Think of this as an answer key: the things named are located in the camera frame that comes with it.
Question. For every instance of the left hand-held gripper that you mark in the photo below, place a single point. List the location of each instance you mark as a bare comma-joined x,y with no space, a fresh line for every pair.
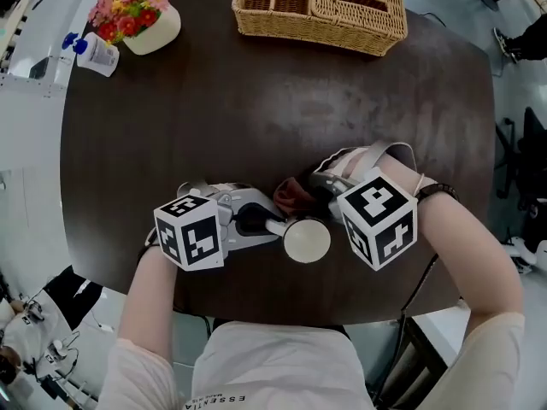
192,233

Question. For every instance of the person's white shirt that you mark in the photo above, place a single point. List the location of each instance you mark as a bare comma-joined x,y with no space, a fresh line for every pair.
278,365

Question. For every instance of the person's right forearm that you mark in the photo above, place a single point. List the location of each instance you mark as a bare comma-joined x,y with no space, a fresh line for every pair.
470,250

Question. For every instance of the white pot with flowers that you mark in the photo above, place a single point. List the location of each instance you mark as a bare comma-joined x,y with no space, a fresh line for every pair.
149,28

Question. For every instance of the person's left forearm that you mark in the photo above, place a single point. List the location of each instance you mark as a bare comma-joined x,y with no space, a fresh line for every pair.
147,297

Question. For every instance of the reddish-brown knitted cloth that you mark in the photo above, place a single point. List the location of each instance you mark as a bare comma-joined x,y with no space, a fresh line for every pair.
295,197

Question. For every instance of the black office chair with clutter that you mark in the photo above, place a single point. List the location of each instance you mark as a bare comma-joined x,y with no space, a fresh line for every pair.
525,165

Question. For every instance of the wicker basket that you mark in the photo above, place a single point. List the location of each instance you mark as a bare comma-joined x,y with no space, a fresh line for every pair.
320,19

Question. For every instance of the white mug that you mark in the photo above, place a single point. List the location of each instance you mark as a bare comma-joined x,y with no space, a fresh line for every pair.
305,239

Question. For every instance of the dark wrist band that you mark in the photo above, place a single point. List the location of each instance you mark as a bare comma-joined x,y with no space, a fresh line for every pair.
440,191

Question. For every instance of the white pump bottle blue cap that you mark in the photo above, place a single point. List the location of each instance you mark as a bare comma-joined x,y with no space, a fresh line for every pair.
96,56

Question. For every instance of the white hard-shell backpack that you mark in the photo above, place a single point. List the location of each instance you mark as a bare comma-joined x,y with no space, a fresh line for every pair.
530,254

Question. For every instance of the person's right hand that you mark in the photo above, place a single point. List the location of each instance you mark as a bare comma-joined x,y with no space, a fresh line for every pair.
350,165

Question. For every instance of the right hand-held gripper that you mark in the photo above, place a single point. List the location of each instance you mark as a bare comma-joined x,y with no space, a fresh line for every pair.
380,220

